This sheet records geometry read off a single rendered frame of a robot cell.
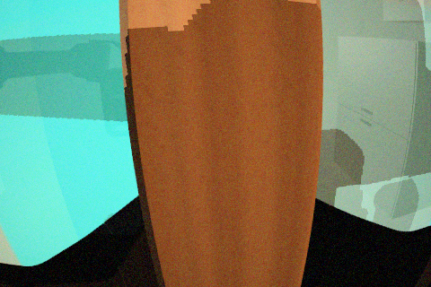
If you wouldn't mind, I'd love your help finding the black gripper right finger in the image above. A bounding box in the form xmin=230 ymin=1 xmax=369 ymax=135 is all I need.
xmin=301 ymin=198 xmax=431 ymax=287

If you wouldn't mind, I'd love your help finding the light brown wooden board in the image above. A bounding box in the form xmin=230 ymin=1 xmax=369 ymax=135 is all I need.
xmin=119 ymin=0 xmax=323 ymax=287

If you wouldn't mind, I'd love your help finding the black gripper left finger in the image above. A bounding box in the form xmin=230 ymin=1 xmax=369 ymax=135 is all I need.
xmin=0 ymin=195 xmax=158 ymax=287

